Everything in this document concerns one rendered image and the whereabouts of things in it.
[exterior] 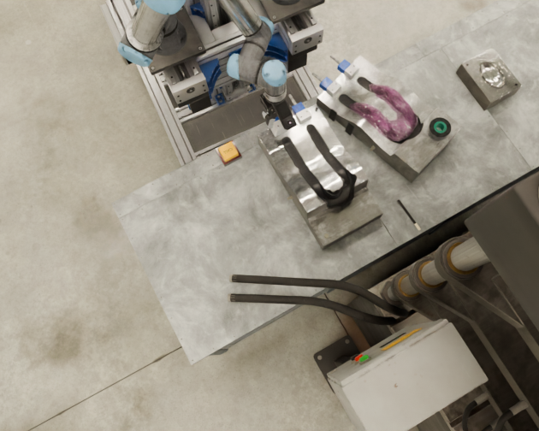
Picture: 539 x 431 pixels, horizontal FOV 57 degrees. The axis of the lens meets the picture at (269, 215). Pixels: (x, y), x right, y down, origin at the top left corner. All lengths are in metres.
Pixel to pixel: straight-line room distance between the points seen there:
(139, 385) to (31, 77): 1.93
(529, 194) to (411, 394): 0.62
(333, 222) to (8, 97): 2.25
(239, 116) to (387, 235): 1.17
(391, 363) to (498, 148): 1.21
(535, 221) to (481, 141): 1.43
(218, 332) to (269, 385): 0.85
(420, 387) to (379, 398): 0.10
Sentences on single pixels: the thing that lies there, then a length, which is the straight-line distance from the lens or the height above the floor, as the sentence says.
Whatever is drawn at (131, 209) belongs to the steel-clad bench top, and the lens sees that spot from 2.03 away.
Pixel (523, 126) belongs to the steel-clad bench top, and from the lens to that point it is 2.27.
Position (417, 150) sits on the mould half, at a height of 0.91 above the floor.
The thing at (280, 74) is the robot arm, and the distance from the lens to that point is 1.61.
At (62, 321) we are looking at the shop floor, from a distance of 2.92.
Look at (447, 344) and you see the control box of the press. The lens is 1.26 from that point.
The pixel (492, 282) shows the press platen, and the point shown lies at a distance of 1.24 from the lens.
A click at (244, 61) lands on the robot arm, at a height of 1.27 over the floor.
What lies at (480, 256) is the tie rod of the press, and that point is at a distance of 1.07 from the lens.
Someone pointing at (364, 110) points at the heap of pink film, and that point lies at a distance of 2.00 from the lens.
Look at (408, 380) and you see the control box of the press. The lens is 1.24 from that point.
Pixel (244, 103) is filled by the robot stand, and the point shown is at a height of 0.21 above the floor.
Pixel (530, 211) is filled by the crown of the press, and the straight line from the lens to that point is 0.77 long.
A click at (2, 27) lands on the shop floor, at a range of 3.73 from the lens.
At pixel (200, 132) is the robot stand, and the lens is 2.74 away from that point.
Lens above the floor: 2.67
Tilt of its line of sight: 75 degrees down
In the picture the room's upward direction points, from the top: 6 degrees counter-clockwise
